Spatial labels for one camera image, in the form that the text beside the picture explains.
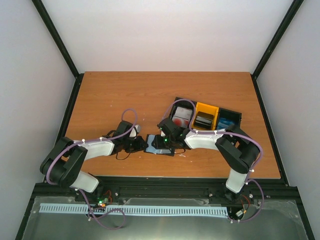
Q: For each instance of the black bin with blue cards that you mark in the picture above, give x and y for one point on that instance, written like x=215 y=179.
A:
x=229 y=114

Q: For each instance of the black bin with red cards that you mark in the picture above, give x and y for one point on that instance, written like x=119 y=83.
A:
x=182 y=102

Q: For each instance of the black aluminium frame rail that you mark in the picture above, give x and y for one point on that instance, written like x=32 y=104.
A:
x=43 y=13

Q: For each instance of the blue card stack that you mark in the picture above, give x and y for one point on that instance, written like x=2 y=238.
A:
x=224 y=123

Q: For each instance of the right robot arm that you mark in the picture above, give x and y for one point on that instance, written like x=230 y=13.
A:
x=239 y=150

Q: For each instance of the yellow bin with black cards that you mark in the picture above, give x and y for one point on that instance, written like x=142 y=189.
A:
x=199 y=106

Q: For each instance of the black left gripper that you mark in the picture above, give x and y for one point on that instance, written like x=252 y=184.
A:
x=140 y=146

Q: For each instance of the light blue cable duct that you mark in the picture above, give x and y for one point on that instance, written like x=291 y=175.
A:
x=137 y=210

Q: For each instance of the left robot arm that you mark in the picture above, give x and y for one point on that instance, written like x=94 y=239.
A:
x=62 y=166

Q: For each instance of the red white card stack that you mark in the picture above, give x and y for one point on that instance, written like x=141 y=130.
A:
x=182 y=117

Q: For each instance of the black card stack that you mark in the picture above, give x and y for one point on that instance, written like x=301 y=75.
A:
x=204 y=120

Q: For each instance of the black leather card holder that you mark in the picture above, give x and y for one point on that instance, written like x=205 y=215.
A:
x=156 y=146

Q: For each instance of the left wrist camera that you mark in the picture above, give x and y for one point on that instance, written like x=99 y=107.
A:
x=135 y=131

